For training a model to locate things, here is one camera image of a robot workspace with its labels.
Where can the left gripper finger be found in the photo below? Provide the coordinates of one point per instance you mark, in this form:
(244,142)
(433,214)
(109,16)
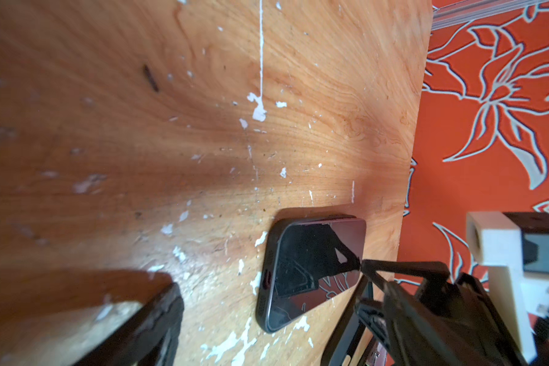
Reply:
(149,337)

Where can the black smartphone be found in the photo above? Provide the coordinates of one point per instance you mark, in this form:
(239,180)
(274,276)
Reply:
(308,261)

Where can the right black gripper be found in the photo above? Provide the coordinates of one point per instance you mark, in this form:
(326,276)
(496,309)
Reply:
(426,320)

